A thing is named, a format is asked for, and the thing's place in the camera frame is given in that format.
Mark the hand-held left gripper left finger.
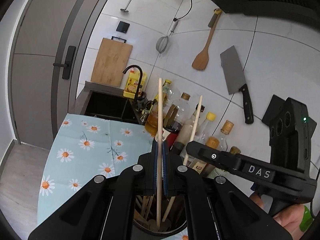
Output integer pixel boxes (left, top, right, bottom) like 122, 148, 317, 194
27, 141, 159, 240

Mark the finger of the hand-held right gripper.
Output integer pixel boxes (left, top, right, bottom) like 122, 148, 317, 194
186, 140, 241, 176

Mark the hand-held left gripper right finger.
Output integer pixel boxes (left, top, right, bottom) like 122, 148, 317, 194
161, 141, 293, 240

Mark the black cylindrical utensil holder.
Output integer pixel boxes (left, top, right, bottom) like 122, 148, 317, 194
132, 194, 188, 236

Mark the person's right hand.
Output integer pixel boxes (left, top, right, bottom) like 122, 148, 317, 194
250, 193, 308, 233

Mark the row of condiment bottles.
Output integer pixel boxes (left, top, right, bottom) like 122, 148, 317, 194
144, 79, 242, 181

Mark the green packet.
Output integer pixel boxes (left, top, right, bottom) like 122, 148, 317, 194
298, 204, 315, 233

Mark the blue daisy-print tablecloth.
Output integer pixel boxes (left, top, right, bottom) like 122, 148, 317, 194
37, 113, 157, 227

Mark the black kitchen sink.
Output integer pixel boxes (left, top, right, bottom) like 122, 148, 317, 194
83, 81, 141, 125

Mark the yellow cooking oil jug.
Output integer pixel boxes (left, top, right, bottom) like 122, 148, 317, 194
123, 70, 148, 98

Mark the black faucet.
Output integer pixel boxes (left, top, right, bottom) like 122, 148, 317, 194
122, 65, 144, 101

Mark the wooden spatula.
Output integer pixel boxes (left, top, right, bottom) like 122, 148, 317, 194
191, 8, 223, 71

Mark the wooden cutting board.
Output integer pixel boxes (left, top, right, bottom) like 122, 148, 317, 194
90, 36, 133, 87

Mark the steel mesh strainer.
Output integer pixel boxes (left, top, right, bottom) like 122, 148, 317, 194
156, 21, 179, 57

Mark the steel ladle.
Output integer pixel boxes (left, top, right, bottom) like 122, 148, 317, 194
120, 0, 139, 13

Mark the grey door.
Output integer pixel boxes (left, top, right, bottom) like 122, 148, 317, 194
7, 0, 121, 147

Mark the black wall socket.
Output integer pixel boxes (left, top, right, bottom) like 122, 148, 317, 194
262, 94, 286, 128

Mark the steel cleaver with black handle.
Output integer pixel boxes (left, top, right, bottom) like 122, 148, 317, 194
220, 45, 254, 125

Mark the black door handle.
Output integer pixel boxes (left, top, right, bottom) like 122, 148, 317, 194
53, 45, 76, 80

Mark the small black wall switch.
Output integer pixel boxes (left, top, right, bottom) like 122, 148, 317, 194
117, 21, 130, 34

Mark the black hanging cable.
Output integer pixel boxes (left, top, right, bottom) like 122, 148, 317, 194
173, 0, 197, 21

